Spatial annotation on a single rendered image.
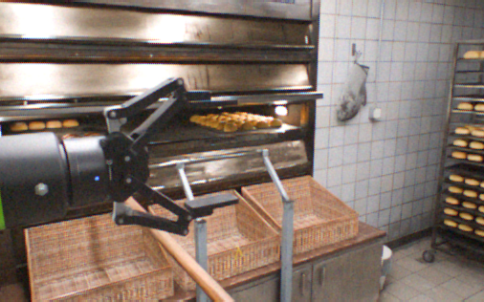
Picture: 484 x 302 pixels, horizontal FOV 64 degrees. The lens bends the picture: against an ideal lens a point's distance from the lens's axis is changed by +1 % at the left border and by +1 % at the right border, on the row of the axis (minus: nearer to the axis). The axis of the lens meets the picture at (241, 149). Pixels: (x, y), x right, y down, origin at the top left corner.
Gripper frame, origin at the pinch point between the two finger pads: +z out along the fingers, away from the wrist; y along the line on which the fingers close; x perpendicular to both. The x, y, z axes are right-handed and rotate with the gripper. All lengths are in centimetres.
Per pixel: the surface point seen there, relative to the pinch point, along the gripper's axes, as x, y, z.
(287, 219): -93, 62, 88
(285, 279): -93, 95, 88
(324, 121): -152, 27, 168
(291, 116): -170, 24, 153
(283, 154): -153, 47, 133
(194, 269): -23.5, 30.5, 5.6
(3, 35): -150, -23, -20
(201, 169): -153, 48, 71
